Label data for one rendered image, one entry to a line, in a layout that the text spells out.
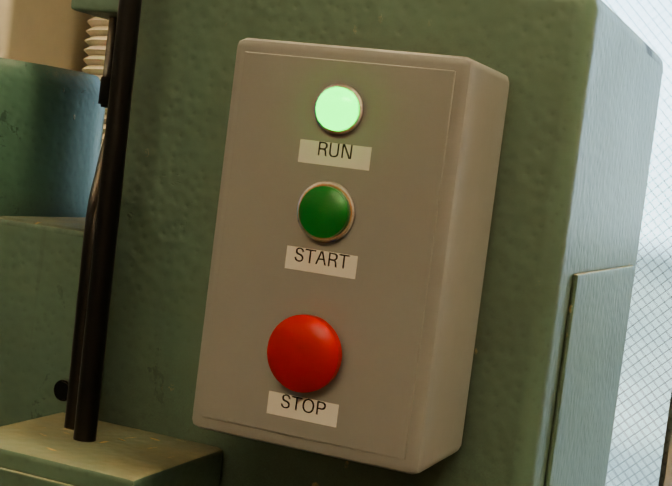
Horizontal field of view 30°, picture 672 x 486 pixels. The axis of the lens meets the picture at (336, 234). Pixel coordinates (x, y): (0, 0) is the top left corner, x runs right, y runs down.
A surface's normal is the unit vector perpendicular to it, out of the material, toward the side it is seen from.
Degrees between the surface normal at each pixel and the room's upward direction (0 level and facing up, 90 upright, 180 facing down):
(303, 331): 81
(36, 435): 0
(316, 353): 88
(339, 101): 87
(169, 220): 90
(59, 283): 90
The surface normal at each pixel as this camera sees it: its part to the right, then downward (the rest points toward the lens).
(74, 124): 0.89, 0.14
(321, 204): -0.37, -0.05
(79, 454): 0.13, -0.99
